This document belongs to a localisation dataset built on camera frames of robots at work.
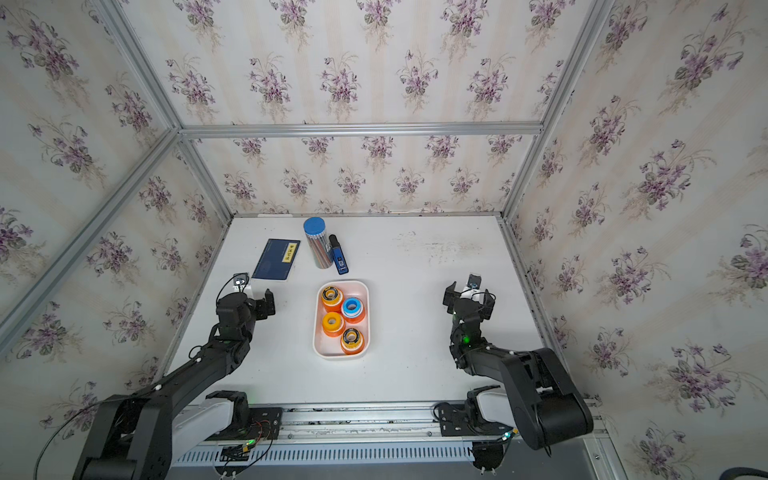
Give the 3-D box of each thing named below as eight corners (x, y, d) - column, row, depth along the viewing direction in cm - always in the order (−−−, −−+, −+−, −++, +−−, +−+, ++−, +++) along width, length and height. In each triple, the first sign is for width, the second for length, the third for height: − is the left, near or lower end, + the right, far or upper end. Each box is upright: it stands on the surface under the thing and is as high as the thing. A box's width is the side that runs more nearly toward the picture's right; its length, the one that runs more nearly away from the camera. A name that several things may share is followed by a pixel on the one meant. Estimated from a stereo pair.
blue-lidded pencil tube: (313, 269, 105) (301, 231, 90) (316, 254, 109) (305, 216, 94) (331, 269, 105) (323, 232, 90) (333, 254, 109) (326, 216, 94)
